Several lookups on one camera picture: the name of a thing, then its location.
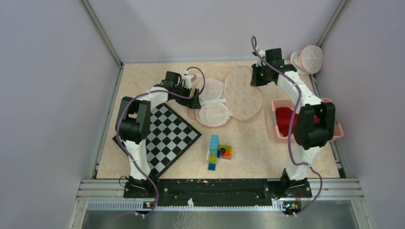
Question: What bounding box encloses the black white checkerboard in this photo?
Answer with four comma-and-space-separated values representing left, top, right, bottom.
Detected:
112, 103, 203, 179

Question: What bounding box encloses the aluminium frame rail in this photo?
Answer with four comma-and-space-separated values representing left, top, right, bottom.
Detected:
76, 178, 363, 212

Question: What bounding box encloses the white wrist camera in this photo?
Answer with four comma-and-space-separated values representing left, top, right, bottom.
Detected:
182, 71, 196, 89
253, 49, 266, 67

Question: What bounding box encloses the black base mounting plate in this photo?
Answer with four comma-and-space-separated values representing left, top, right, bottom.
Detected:
123, 178, 312, 208

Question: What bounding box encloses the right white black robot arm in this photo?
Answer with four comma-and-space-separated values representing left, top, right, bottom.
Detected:
251, 47, 336, 197

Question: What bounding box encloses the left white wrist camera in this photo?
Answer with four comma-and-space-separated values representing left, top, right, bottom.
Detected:
182, 71, 196, 89

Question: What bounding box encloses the white pink mesh laundry bag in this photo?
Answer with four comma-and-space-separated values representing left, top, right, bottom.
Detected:
290, 45, 324, 75

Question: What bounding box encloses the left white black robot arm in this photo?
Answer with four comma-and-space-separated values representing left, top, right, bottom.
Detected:
115, 71, 201, 197

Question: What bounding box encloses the pink plastic basket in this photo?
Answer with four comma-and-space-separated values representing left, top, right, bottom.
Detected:
271, 98, 344, 143

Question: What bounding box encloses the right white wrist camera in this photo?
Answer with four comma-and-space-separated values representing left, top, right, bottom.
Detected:
253, 49, 266, 67

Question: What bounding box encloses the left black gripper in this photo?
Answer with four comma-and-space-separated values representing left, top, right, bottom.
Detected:
173, 83, 200, 109

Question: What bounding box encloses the red bra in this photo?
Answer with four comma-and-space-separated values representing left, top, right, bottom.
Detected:
275, 104, 327, 143

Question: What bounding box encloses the colourful toy block stack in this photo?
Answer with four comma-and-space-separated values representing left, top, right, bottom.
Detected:
206, 135, 233, 171

